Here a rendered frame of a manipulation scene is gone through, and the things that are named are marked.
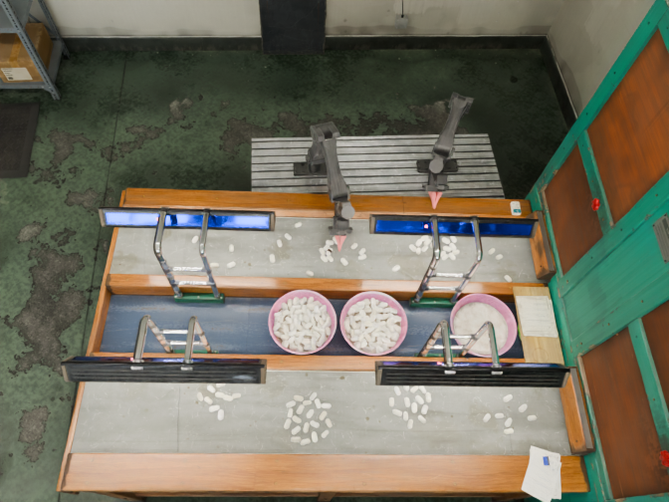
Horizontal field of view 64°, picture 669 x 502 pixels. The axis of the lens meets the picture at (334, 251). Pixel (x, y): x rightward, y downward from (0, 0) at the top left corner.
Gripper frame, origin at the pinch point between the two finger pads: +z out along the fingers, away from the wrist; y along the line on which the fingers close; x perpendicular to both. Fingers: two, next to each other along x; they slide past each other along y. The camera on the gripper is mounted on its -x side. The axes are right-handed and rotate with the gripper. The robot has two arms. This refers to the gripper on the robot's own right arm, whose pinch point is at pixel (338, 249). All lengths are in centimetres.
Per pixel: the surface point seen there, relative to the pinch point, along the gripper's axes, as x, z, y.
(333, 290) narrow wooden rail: -13.5, 14.0, -2.7
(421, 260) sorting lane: -1.5, 3.5, 35.2
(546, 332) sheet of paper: -26, 25, 82
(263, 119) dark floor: 148, -52, -45
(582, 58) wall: 139, -99, 162
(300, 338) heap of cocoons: -25.4, 30.0, -15.4
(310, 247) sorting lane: 2.0, 0.1, -12.4
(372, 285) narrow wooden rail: -12.1, 11.9, 13.6
